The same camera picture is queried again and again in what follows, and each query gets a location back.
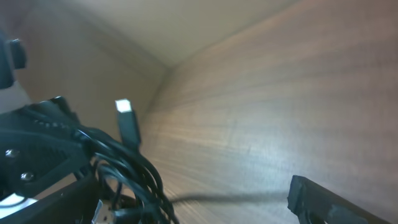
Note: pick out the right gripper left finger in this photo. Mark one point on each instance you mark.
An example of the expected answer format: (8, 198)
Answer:
(75, 203)

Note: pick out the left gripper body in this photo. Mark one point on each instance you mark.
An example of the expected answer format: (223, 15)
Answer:
(40, 145)

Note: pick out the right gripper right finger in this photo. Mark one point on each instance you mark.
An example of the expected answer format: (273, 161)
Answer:
(314, 204)

